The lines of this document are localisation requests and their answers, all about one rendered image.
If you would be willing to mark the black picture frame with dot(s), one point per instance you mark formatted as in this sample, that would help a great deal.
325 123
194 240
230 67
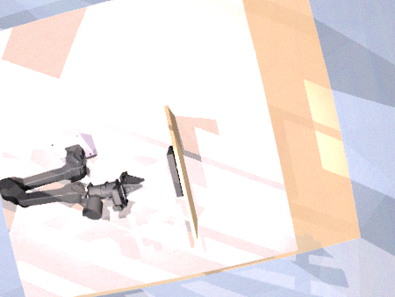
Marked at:
174 172

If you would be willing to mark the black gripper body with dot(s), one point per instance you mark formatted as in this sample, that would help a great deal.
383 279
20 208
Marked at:
113 189

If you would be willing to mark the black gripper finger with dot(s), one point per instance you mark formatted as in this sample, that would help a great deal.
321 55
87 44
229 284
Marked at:
134 180
129 188

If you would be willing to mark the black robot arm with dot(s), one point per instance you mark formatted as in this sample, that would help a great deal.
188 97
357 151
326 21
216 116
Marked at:
13 188

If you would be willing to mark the tan flat board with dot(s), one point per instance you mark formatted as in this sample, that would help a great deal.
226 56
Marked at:
182 172

